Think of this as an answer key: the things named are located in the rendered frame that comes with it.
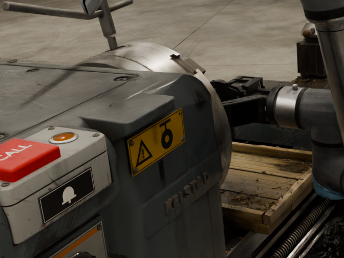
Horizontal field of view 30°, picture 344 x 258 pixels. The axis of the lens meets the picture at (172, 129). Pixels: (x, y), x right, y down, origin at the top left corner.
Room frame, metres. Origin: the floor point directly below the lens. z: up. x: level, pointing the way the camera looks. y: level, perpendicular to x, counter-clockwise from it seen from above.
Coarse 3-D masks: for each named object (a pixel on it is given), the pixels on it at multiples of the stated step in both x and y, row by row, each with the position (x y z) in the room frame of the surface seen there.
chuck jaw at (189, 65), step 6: (174, 60) 1.01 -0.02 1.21; (180, 60) 1.02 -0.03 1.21; (186, 60) 1.05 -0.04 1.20; (192, 60) 1.06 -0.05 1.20; (180, 66) 1.00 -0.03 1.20; (186, 66) 1.01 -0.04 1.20; (192, 66) 1.04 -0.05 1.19; (198, 66) 1.05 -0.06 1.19; (192, 72) 1.00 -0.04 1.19; (204, 72) 1.05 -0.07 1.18
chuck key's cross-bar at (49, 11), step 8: (128, 0) 1.13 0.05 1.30; (8, 8) 0.85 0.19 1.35; (16, 8) 0.86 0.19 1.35; (24, 8) 0.87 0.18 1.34; (32, 8) 0.89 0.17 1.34; (40, 8) 0.90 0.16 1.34; (48, 8) 0.92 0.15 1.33; (56, 8) 0.94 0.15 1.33; (112, 8) 1.07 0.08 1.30; (64, 16) 0.96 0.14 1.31; (72, 16) 0.97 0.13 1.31; (80, 16) 0.99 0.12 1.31; (88, 16) 1.00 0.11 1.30; (96, 16) 1.03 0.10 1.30
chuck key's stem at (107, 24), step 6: (102, 6) 1.05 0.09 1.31; (108, 6) 1.05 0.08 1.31; (108, 12) 1.05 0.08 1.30; (102, 18) 1.04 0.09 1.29; (108, 18) 1.05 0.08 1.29; (102, 24) 1.05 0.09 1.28; (108, 24) 1.04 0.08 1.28; (102, 30) 1.05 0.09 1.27; (108, 30) 1.04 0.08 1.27; (114, 30) 1.05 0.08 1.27; (108, 36) 1.04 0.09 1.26; (114, 36) 1.05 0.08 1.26; (108, 42) 1.05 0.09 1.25; (114, 42) 1.05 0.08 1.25; (114, 48) 1.04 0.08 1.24
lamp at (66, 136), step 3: (57, 135) 0.59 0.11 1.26; (60, 135) 0.59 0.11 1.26; (63, 135) 0.59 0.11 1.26; (66, 135) 0.59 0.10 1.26; (69, 135) 0.59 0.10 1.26; (72, 135) 0.59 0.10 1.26; (54, 138) 0.58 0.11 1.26; (57, 138) 0.58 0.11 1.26; (60, 138) 0.58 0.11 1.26; (63, 138) 0.58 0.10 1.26; (66, 138) 0.58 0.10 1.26; (69, 138) 0.58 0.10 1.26
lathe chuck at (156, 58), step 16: (128, 48) 1.03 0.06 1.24; (144, 48) 1.03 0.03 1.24; (160, 48) 1.03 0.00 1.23; (144, 64) 0.96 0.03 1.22; (160, 64) 0.98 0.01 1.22; (176, 64) 0.99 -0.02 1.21; (224, 112) 0.98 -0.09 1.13; (224, 128) 0.96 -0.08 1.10; (224, 144) 0.96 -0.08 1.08; (224, 160) 0.96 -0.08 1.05; (224, 176) 0.98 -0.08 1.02
